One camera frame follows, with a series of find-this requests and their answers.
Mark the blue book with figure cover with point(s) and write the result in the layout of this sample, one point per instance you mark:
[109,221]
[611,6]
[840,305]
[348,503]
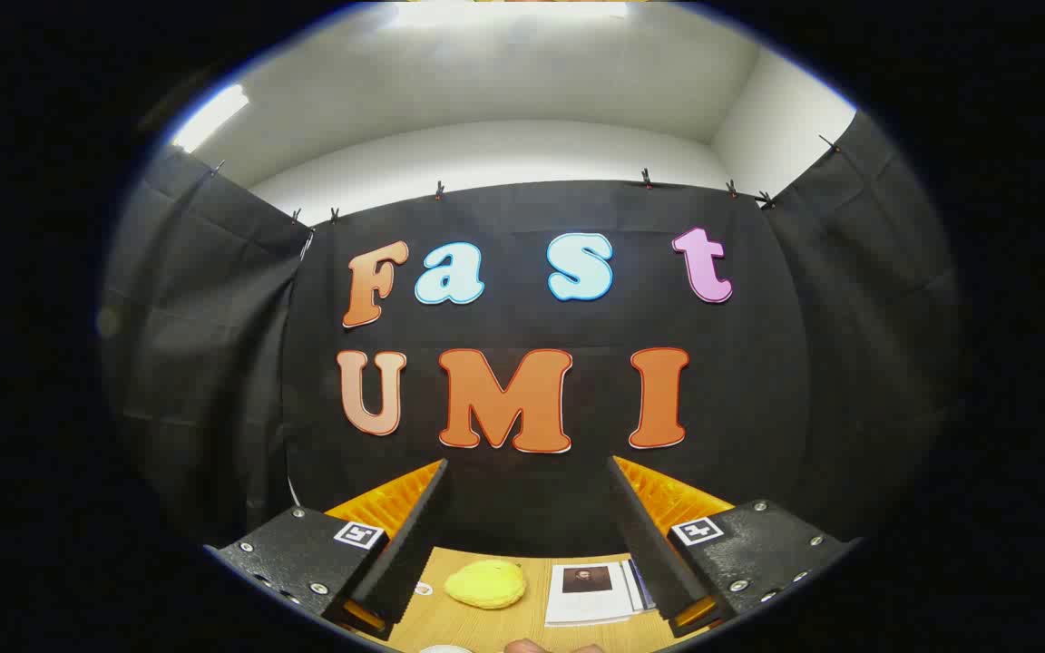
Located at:
[642,585]

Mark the white book with portrait cover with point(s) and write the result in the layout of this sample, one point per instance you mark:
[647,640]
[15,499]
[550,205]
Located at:
[588,594]

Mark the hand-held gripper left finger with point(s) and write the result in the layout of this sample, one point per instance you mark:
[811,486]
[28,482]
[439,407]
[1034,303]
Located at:
[409,553]

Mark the ceiling light strip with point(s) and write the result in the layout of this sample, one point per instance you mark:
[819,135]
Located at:
[209,118]

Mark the yellow fluffy plush toy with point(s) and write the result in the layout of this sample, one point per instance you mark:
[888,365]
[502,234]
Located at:
[484,583]

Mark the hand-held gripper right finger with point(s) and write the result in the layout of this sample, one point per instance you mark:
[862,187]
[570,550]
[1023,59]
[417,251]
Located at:
[645,544]

